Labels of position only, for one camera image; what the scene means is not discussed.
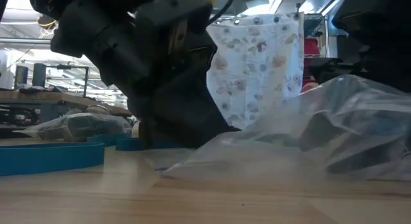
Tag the bag of black bands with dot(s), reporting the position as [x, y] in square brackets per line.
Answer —
[93, 127]

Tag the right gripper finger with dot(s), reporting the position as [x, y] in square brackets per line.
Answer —
[321, 131]
[363, 160]

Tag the red plastic bin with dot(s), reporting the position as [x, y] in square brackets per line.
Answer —
[311, 46]

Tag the wide blue rubber band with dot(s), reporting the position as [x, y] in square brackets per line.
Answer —
[48, 158]
[128, 143]

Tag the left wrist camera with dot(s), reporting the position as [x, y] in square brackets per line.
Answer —
[173, 9]

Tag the white floral cloth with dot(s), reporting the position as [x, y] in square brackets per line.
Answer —
[257, 73]

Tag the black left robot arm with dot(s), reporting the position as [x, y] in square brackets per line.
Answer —
[96, 25]

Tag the bicycle wheel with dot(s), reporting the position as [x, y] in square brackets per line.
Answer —
[11, 112]

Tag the clear plastic zip bag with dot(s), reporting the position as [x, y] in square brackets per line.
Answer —
[257, 160]
[32, 129]

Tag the black computer monitor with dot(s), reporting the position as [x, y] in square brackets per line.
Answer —
[39, 74]
[21, 76]

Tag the black ceiling-mounted device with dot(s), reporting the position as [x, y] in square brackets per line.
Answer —
[45, 23]

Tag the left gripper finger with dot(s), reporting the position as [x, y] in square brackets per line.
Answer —
[186, 118]
[146, 127]

